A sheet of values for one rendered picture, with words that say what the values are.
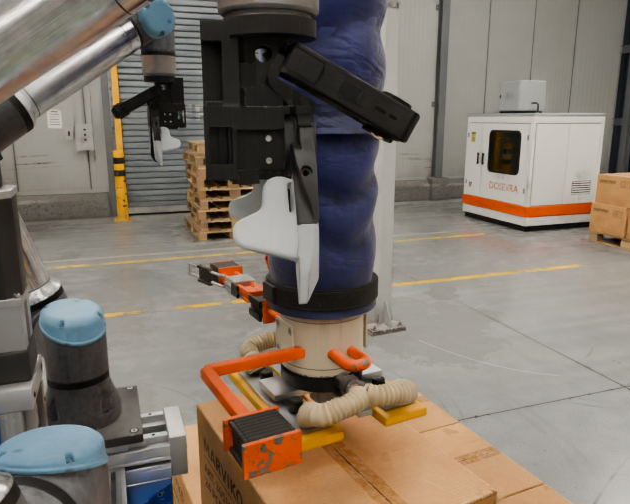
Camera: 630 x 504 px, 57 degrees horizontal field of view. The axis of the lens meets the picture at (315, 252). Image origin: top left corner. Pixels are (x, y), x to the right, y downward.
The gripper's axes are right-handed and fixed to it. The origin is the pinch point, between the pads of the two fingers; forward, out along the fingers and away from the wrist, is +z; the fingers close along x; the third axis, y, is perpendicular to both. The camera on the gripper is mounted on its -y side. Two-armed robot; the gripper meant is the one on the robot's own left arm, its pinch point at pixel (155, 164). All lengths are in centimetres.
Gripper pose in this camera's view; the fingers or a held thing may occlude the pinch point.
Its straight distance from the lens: 142.1
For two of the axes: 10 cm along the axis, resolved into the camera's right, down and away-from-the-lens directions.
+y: 9.4, -0.7, 3.3
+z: 0.0, 9.7, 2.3
